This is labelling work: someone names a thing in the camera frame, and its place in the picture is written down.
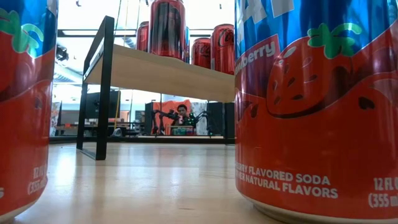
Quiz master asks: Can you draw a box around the blue and silver soda can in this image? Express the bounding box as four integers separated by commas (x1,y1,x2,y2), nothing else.
185,26,191,64

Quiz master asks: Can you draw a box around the black monitor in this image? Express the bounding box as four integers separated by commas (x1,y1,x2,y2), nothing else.
85,90,121,119

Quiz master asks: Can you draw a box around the orange panel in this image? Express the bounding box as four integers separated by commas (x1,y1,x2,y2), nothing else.
160,99,192,136

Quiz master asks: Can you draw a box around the black hanging device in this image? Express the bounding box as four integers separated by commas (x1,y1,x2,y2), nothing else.
55,44,70,62

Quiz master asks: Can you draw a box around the wooden shelf with black frame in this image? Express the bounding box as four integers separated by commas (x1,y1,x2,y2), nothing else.
76,15,236,161

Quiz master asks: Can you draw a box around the red cola can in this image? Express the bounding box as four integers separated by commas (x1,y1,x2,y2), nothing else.
210,23,236,75
136,21,150,53
190,37,213,69

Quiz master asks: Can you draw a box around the black aluminium table frame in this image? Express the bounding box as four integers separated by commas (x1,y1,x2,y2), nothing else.
49,136,236,145

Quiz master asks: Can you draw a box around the strawberry soda can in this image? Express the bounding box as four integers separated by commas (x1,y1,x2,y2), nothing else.
233,0,398,224
0,0,59,223

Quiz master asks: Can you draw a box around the person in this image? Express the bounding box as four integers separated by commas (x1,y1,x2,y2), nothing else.
174,104,196,127

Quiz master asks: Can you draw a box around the black cabinet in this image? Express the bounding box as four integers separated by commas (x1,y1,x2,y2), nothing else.
206,101,236,139

